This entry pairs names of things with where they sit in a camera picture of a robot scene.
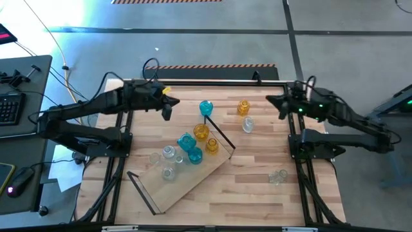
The grey desk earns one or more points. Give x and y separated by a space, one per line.
38 96

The dark grey side table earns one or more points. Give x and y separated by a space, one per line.
19 148

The amber diamond-pattern glass jar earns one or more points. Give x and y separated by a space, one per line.
201 132

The teal lattice-pattern glass vase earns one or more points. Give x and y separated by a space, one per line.
195 155

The phone with yellow case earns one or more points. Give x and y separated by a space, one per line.
4 175

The grey metal bracket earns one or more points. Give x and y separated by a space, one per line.
119 228
299 229

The amber ribbed glass vase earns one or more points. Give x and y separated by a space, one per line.
243 107
211 145

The tall clear ribbed glass vase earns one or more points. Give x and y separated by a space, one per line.
169 151

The black hazard-striped floor mat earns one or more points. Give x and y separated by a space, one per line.
209 74

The clear smooth glass carafe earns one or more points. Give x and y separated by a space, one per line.
168 173

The black tablet device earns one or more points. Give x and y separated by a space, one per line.
6 33

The small clear ribbed glass vase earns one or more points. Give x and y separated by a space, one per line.
248 125

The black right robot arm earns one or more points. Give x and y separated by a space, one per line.
354 119

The white paper sheet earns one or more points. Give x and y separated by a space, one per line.
66 175

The black desk clamp mount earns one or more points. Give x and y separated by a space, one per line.
14 78

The black computer mouse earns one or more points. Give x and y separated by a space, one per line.
21 182

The clear conical glass bottle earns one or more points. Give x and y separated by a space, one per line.
178 158

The large clear fluted glass jar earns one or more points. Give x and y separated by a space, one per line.
154 158

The clear faceted glass vase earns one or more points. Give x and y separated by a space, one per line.
277 176

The wide teal faceted glass vase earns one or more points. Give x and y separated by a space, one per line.
186 141

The black rail clamp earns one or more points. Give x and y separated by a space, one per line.
256 76

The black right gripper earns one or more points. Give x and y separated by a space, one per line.
294 101

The black metal stand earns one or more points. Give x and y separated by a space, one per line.
399 96

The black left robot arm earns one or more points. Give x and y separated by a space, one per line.
96 103

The black round knob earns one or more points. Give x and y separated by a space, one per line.
43 211

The black keyboard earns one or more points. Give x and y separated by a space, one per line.
11 109

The black aluminium table frame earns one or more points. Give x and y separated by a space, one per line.
225 83

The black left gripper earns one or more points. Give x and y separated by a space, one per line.
159 95

